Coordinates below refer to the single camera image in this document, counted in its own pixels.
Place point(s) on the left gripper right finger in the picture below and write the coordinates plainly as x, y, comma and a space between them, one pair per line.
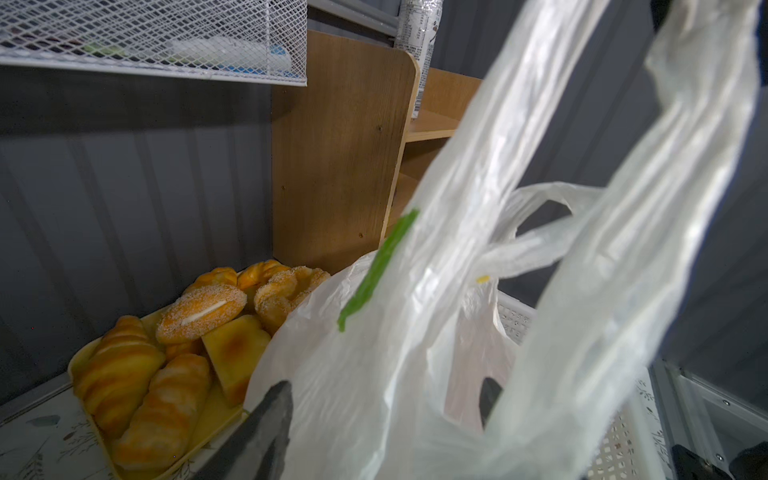
489, 394

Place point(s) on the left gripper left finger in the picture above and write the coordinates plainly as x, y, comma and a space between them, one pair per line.
257, 448

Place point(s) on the white lemon-print plastic bag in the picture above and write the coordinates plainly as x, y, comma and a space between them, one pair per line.
386, 359

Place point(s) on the white plastic produce basket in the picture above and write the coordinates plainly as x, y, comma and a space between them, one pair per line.
569, 407

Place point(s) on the wooden shelf unit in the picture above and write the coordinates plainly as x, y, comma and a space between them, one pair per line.
350, 147

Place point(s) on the right silver drink can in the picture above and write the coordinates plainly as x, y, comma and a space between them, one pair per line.
418, 24

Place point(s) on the toothpaste tube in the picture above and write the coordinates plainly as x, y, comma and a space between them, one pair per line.
221, 53

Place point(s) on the white wire wall basket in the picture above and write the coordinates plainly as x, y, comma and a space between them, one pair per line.
52, 34

